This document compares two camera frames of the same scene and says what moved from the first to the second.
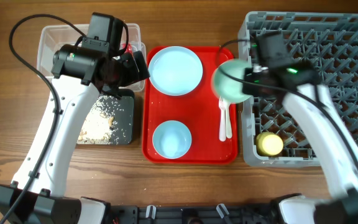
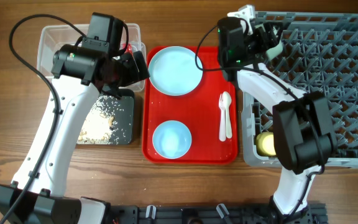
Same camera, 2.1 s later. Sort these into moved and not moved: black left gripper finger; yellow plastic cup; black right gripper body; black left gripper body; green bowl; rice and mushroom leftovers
Moved: green bowl; black right gripper body
Not moved: rice and mushroom leftovers; yellow plastic cup; black left gripper finger; black left gripper body
